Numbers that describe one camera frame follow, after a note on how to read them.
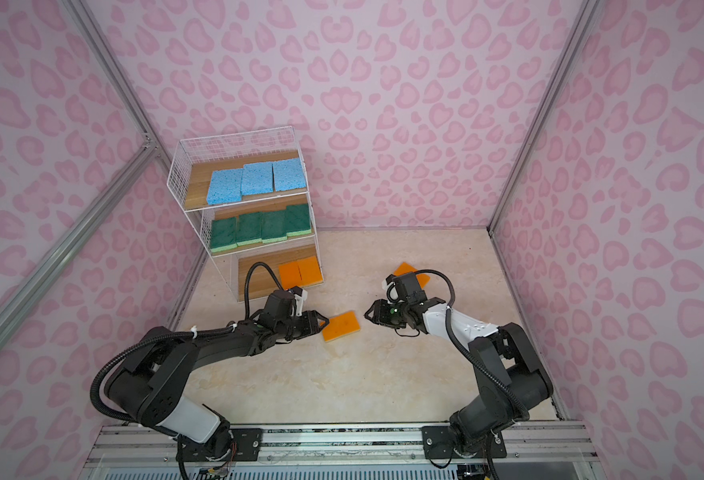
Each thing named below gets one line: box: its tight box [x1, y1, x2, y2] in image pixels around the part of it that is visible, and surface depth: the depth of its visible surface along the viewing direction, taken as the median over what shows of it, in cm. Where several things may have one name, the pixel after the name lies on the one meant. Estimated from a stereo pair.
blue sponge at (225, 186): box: [206, 168, 243, 205], surface depth 73 cm
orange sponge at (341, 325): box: [322, 311, 361, 342], surface depth 94 cm
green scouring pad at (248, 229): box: [235, 212, 263, 247], surface depth 86 cm
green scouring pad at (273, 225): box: [261, 210, 287, 244], surface depth 87 cm
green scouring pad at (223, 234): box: [210, 217, 237, 253], surface depth 86 cm
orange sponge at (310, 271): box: [297, 256, 323, 287], surface depth 108 cm
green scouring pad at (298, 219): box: [286, 203, 312, 236], surface depth 88 cm
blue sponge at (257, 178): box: [241, 162, 273, 196], surface depth 76 cm
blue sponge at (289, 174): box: [273, 157, 307, 192], surface depth 77 cm
